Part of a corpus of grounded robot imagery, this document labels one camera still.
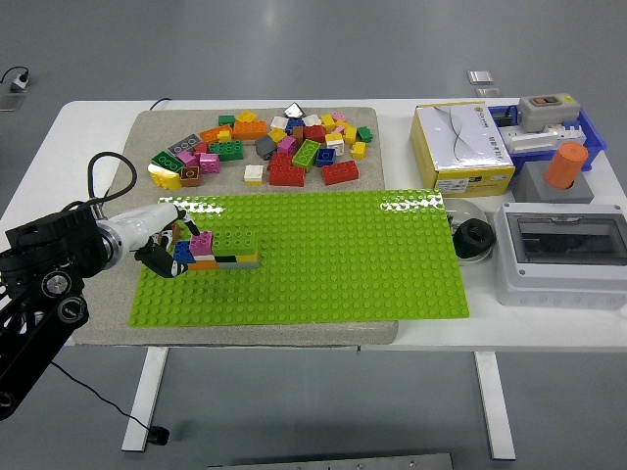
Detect orange long toy brick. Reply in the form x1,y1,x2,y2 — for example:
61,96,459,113
198,124,234,144
231,119,268,141

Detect grey square block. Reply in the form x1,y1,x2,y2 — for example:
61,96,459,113
512,161,596,205

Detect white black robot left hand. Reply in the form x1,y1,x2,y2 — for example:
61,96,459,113
97,203,202,280

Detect magenta square toy brick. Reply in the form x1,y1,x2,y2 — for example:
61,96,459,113
189,230,215,257

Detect white round dish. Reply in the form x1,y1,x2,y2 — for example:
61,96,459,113
443,198,493,268

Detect grey metal plate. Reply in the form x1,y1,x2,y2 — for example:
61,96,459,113
208,452,456,470

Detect dark green long brick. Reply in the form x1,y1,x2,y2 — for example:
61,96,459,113
209,139,245,163
150,149,186,173

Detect yellow long toy brick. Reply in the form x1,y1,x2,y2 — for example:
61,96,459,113
147,164,183,191

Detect white electrical socket part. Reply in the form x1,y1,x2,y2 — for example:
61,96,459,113
504,125,559,156

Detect yellow and white cardboard box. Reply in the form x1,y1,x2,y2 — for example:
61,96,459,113
410,101,517,199

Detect white circuit breakers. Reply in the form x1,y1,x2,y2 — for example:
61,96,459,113
557,121,588,146

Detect grey electrical enclosure box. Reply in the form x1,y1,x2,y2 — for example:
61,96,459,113
493,201,627,311

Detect white table leg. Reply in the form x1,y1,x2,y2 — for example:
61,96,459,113
121,347,170,451
473,351,517,461

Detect black hexagonal nut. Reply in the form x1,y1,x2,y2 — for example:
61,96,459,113
452,218,498,260

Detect red long toy brick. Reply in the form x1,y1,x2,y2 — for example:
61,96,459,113
267,164,307,187
320,160,361,186

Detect floor socket with plug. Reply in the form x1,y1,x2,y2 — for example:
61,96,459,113
0,66,31,94

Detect black cable with plug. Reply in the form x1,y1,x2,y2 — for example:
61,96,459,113
47,360,171,447

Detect black electrical module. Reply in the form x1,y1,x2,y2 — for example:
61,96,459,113
491,108,521,129

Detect green studded baseplate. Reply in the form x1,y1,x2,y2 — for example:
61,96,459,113
127,188,471,328

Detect orange cylinder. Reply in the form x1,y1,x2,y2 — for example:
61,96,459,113
543,141,590,191

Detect blue plastic bin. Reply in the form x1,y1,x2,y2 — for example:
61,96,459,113
488,104,608,172

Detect dark grey toy brick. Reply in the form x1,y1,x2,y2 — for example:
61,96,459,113
254,134,279,161

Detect grey long toy brick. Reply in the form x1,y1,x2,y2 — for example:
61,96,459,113
167,133,204,156

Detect grey-brown table mat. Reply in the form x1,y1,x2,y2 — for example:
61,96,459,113
64,106,399,347

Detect lime green stacked long brick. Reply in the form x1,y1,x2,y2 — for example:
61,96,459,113
210,228,260,256

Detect grey push-button switch box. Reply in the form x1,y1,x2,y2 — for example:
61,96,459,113
517,94,582,133

